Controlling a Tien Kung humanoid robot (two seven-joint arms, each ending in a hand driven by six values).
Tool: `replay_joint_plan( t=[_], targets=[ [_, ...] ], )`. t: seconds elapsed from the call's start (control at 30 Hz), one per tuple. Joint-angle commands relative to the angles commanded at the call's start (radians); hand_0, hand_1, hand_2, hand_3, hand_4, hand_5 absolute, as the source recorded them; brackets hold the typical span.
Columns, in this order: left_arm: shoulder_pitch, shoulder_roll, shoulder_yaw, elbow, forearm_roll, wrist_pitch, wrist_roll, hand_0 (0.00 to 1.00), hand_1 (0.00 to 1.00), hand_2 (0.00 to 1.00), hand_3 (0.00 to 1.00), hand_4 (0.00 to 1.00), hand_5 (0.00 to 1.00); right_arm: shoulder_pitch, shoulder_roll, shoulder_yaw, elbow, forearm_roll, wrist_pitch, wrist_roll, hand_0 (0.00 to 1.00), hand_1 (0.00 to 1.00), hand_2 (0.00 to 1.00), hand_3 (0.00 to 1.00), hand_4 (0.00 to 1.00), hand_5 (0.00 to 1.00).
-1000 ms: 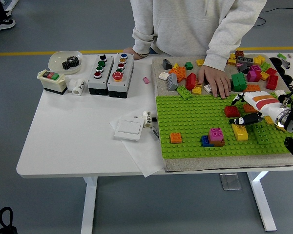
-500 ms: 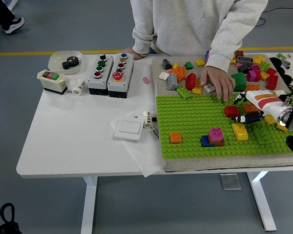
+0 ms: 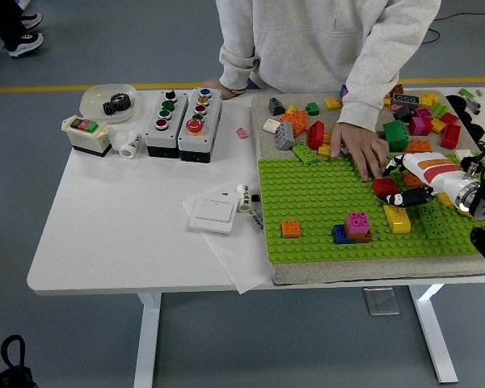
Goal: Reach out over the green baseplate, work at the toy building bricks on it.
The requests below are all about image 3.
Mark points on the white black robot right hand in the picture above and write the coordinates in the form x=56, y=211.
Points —
x=432, y=174

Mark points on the person's left hand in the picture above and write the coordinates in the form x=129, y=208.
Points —
x=361, y=145

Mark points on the person's right hand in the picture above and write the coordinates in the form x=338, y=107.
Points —
x=231, y=92

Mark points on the red square toy brick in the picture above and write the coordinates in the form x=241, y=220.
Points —
x=449, y=118
x=386, y=186

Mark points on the yellow long toy brick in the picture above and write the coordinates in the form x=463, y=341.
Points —
x=398, y=220

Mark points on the green toy baseplate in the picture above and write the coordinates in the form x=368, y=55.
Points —
x=307, y=194

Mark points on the person's left forearm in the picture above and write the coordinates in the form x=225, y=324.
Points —
x=368, y=93

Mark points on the person's right forearm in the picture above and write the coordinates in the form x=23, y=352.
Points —
x=238, y=66

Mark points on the orange long toy brick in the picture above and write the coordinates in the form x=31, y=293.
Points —
x=410, y=180
x=417, y=146

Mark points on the yellow small toy brick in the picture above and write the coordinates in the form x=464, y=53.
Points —
x=445, y=201
x=291, y=110

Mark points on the yellow square toy brick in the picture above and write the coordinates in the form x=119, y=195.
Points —
x=387, y=103
x=333, y=104
x=437, y=125
x=327, y=138
x=429, y=99
x=324, y=151

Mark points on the green tall toy brick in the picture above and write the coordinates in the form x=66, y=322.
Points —
x=396, y=135

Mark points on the white small toy brick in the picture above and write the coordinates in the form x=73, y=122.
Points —
x=463, y=154

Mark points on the red tall toy brick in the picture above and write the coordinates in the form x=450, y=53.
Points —
x=451, y=136

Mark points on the small pink toy brick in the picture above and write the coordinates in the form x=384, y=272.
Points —
x=242, y=133
x=395, y=108

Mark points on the red long toy brick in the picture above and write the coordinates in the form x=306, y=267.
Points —
x=315, y=135

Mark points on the magenta tall toy brick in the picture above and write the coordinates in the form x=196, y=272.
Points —
x=418, y=126

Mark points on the white square toy brick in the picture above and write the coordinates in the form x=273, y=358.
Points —
x=271, y=125

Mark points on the dark grey toy brick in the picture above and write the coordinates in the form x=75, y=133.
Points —
x=404, y=114

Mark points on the green long toy brick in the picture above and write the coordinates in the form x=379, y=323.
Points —
x=305, y=153

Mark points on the blue toy brick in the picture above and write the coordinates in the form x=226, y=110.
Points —
x=342, y=91
x=340, y=235

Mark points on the green small toy brick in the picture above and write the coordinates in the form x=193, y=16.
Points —
x=313, y=109

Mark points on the magenta square toy brick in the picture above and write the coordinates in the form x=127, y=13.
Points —
x=357, y=223
x=422, y=112

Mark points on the lime green toy brick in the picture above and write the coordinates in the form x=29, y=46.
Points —
x=439, y=110

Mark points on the grey long toy brick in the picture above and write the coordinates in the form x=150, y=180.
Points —
x=406, y=99

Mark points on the brown toy brick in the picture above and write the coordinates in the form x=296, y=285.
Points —
x=397, y=89
x=364, y=237

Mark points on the light grey toy brick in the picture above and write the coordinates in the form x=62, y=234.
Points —
x=285, y=137

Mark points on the orange square toy brick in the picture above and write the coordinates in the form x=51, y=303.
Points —
x=291, y=229

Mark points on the grey emergency-stop control box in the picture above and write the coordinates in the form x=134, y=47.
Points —
x=210, y=121

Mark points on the dark grey slope brick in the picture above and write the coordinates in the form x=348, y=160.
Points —
x=277, y=107

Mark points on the dark green flat brick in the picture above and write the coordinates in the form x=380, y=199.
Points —
x=434, y=224

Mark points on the grey four-button control box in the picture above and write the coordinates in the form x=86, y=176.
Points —
x=174, y=129

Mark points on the small grey metal piece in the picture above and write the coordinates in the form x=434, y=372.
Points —
x=473, y=105

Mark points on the small green plastic piece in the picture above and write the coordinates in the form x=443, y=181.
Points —
x=466, y=93

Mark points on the person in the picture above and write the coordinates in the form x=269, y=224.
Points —
x=24, y=40
x=307, y=40

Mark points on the black metal gear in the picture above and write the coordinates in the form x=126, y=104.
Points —
x=124, y=102
x=111, y=109

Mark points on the white labelled cylinder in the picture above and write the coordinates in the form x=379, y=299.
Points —
x=243, y=200

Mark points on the white pipe fitting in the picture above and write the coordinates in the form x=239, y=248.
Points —
x=129, y=145

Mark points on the grey-brown mat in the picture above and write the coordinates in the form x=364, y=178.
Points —
x=347, y=271

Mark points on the clear printed label strip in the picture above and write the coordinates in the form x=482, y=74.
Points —
x=255, y=221

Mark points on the metal floor plate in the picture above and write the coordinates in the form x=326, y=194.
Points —
x=382, y=302

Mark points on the white oval bowl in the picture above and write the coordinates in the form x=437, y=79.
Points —
x=93, y=99

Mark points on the white table leg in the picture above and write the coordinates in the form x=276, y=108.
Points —
x=147, y=343
x=434, y=335

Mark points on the white paper sheet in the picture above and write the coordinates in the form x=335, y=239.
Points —
x=234, y=262

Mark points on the white wall switch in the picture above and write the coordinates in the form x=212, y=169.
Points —
x=214, y=212

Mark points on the cream switch red green buttons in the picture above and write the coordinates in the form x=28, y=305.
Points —
x=87, y=141

